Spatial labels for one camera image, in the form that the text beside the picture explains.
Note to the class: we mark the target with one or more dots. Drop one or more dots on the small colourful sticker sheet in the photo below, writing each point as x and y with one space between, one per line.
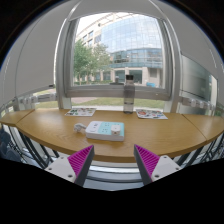
80 112

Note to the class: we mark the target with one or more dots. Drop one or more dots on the clear black-capped water bottle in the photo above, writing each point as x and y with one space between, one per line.
129 96

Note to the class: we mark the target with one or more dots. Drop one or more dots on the narrow side window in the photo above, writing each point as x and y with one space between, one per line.
196 80

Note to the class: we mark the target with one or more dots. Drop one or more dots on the black metal table frame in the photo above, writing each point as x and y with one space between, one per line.
203 151
35 150

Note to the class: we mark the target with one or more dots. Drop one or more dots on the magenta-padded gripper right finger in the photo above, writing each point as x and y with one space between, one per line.
163 166

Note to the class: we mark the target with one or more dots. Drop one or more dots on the large colourful sticker sheet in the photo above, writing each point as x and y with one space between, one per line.
151 114

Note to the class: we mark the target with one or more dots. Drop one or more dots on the large white-framed window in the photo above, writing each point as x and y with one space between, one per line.
116 90

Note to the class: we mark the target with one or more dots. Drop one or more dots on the white and teal power strip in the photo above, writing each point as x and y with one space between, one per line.
100 131

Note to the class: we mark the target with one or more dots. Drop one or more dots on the white wall socket rail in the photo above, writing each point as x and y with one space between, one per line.
36 99
198 104

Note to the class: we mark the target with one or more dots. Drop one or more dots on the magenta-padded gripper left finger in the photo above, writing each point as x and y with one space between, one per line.
63 167

